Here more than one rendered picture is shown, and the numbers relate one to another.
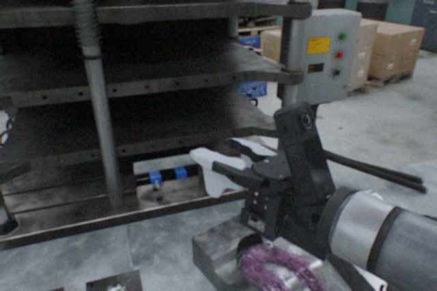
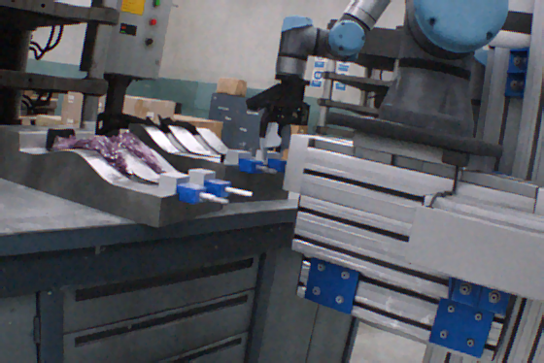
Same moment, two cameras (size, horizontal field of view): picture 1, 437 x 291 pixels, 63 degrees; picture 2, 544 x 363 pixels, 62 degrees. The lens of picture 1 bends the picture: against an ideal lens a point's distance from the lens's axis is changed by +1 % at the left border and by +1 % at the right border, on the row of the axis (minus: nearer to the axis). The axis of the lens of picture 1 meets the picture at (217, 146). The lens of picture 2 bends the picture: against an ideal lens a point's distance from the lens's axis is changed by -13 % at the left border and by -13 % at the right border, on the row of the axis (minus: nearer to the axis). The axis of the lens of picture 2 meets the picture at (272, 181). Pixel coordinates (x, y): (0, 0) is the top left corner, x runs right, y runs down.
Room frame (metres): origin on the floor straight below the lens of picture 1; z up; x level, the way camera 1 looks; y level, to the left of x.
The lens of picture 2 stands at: (-0.34, 0.12, 1.03)
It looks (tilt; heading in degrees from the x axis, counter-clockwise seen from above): 8 degrees down; 325
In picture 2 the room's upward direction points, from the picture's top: 9 degrees clockwise
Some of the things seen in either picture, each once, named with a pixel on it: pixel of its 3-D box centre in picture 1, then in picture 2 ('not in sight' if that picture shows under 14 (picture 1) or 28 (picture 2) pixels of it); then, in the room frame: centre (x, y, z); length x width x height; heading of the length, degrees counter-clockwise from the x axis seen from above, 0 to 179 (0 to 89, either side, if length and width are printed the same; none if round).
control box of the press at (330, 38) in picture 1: (302, 157); (106, 157); (1.65, -0.46, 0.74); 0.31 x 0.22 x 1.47; 109
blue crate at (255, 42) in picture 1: (252, 45); not in sight; (6.61, -0.64, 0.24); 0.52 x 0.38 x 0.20; 120
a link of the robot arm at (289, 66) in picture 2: not in sight; (290, 68); (0.70, -0.61, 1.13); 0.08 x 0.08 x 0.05
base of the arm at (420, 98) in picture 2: not in sight; (430, 97); (0.16, -0.49, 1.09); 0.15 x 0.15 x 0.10
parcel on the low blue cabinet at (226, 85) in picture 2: not in sight; (231, 86); (7.32, -4.12, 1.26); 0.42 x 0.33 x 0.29; 24
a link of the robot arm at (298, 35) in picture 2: not in sight; (296, 38); (0.70, -0.61, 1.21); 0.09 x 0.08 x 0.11; 59
